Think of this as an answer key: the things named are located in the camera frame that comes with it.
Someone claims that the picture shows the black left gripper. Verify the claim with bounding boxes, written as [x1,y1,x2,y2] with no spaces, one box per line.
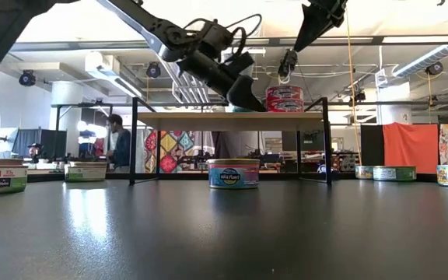
[177,52,267,113]

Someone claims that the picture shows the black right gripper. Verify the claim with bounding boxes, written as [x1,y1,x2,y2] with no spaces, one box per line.
[293,0,348,53]

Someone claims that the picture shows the hanging black device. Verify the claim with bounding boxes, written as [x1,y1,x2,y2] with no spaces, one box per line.
[277,48,299,86]

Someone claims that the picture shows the colourful patchwork quilt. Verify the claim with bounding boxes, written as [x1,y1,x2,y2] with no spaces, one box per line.
[144,131,196,174]

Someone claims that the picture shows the black panel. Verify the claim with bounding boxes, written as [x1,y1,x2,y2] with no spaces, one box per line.
[360,124,384,167]

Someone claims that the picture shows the person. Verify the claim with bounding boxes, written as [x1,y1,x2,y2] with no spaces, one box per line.
[27,142,43,163]
[106,114,132,169]

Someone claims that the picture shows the orange cloth panel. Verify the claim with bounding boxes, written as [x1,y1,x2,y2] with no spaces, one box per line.
[382,122,440,174]

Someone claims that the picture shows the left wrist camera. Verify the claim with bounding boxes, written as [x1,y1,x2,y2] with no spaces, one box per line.
[223,50,257,79]

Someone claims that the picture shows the wooden shelf with black frame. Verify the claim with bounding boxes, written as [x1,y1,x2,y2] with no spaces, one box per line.
[129,96,332,186]

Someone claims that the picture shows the black ceiling camera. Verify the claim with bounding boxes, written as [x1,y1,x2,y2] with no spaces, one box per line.
[425,61,445,77]
[145,61,163,79]
[18,69,37,88]

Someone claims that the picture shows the black metal background frame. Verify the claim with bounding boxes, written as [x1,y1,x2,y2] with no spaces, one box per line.
[51,101,114,133]

